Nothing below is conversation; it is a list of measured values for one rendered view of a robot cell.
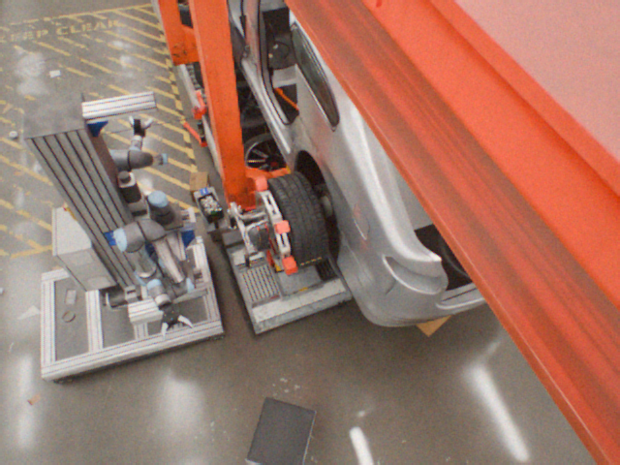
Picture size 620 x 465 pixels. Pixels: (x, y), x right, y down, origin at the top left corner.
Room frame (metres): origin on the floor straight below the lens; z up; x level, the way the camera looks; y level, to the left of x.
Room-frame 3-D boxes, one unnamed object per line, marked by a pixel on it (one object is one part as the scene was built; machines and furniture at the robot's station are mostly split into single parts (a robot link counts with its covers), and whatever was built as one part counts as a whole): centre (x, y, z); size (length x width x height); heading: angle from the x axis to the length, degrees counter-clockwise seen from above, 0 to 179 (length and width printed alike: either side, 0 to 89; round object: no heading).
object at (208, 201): (2.15, 0.75, 0.51); 0.20 x 0.14 x 0.13; 33
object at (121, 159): (1.81, 1.11, 1.19); 0.15 x 0.12 x 0.55; 95
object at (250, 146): (2.71, 0.28, 0.39); 0.66 x 0.66 x 0.24
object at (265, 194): (1.75, 0.21, 0.85); 0.54 x 0.07 x 0.54; 24
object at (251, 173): (2.35, 0.23, 0.69); 0.52 x 0.17 x 0.35; 114
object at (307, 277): (1.82, 0.06, 0.32); 0.40 x 0.30 x 0.28; 24
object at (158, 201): (1.83, 0.98, 0.98); 0.13 x 0.12 x 0.14; 95
